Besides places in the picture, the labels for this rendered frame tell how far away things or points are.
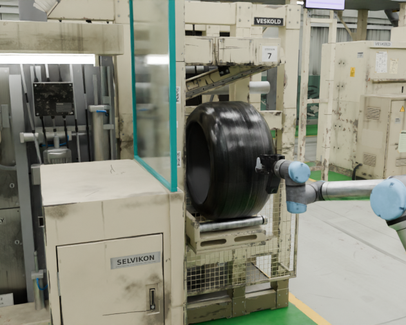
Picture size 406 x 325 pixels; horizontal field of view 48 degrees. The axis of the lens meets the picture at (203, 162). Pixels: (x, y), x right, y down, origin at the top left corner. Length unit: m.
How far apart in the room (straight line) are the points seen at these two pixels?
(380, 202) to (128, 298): 0.81
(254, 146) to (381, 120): 4.67
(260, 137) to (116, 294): 0.98
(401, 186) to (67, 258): 0.99
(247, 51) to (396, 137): 4.42
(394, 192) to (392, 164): 5.23
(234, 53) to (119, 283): 1.42
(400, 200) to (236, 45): 1.30
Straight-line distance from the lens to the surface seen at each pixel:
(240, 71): 2.58
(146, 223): 1.36
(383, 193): 1.48
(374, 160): 6.70
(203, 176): 2.49
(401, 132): 6.69
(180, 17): 2.05
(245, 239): 2.24
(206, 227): 2.13
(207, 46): 2.36
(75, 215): 1.31
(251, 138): 2.01
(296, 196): 1.71
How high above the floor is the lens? 1.63
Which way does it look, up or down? 12 degrees down
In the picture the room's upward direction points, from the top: straight up
